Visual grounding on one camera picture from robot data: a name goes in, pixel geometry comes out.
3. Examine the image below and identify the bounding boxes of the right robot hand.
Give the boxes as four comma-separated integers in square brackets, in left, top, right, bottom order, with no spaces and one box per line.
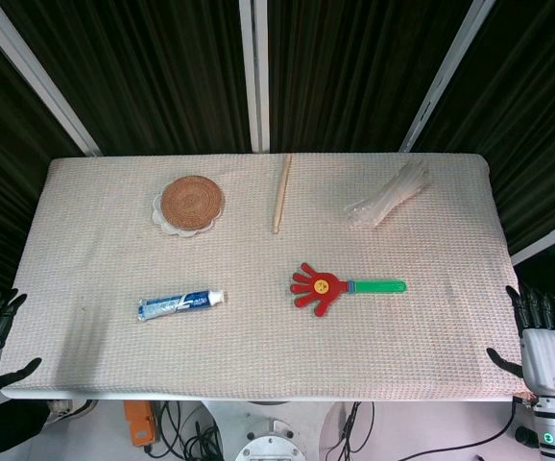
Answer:
[486,284,555,398]

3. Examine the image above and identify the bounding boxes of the red hand clapper toy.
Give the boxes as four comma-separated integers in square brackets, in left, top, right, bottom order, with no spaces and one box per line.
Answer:
[289,261,409,318]

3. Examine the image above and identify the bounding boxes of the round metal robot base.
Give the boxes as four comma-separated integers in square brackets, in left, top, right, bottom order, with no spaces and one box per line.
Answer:
[234,417,303,461]

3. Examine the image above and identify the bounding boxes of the black and white sneaker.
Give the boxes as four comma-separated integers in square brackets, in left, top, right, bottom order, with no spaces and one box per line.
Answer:
[46,399,97,420]

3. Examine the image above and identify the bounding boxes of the orange handheld controller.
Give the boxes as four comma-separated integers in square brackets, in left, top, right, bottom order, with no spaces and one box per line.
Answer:
[123,400,156,448]

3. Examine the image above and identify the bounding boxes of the blue toothpaste tube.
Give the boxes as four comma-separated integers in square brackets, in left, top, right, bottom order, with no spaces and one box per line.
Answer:
[137,288,227,324]

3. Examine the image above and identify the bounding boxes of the clear scalloped glass dish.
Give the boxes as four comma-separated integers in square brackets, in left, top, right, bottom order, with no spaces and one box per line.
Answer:
[151,192,224,237]

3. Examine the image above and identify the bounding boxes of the clear plastic bag bundle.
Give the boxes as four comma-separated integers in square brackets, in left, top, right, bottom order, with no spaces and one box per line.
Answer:
[344,160,430,230]

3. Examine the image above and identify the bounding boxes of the round woven rattan coaster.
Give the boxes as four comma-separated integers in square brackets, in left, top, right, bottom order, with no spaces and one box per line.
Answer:
[159,176,225,231]

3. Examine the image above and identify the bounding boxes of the beige waffle tablecloth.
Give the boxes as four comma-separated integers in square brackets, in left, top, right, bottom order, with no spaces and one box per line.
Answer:
[0,152,531,399]

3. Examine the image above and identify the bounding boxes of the wooden stick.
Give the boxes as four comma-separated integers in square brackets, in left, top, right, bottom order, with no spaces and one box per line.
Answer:
[272,153,293,235]

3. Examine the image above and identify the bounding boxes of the dark green curtain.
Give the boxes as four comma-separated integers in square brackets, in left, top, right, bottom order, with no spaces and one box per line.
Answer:
[0,0,555,294]

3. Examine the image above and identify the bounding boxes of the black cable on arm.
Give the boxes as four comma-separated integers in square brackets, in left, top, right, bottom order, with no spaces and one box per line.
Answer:
[397,398,519,461]

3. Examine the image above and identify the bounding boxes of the white metal frame post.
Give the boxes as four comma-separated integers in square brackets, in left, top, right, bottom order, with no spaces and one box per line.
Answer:
[238,0,271,154]
[511,223,555,266]
[398,0,497,154]
[0,0,102,158]

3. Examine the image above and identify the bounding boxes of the black cables on floor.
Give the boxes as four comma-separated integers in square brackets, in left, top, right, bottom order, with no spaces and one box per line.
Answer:
[143,400,224,461]

